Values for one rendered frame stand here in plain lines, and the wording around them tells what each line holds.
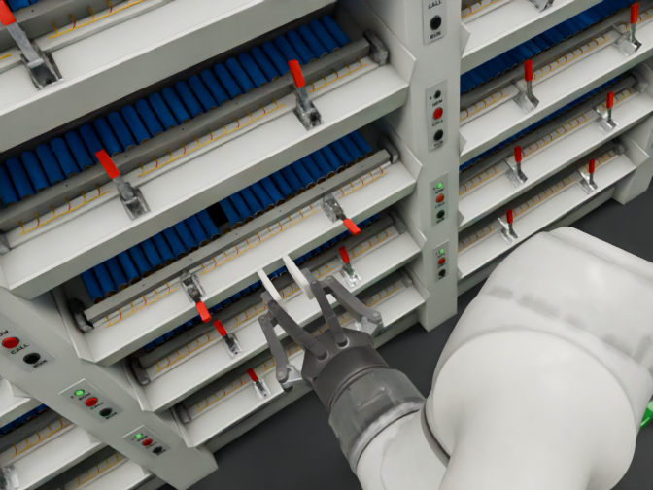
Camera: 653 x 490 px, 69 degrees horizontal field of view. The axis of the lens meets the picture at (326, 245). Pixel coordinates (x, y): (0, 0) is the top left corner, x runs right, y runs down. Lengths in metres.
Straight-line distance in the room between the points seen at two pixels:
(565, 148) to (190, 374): 0.94
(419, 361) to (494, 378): 0.98
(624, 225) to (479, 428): 1.36
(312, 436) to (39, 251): 0.75
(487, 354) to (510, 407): 0.04
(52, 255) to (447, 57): 0.61
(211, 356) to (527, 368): 0.75
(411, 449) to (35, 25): 0.54
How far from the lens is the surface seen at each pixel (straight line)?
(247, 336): 0.95
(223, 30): 0.60
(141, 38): 0.59
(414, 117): 0.79
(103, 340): 0.83
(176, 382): 0.96
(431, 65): 0.77
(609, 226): 1.56
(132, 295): 0.80
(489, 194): 1.10
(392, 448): 0.40
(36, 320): 0.74
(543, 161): 1.19
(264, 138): 0.69
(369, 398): 0.44
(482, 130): 0.96
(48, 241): 0.71
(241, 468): 1.23
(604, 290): 0.29
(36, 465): 1.05
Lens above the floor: 1.11
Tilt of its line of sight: 47 degrees down
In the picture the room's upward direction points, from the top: 17 degrees counter-clockwise
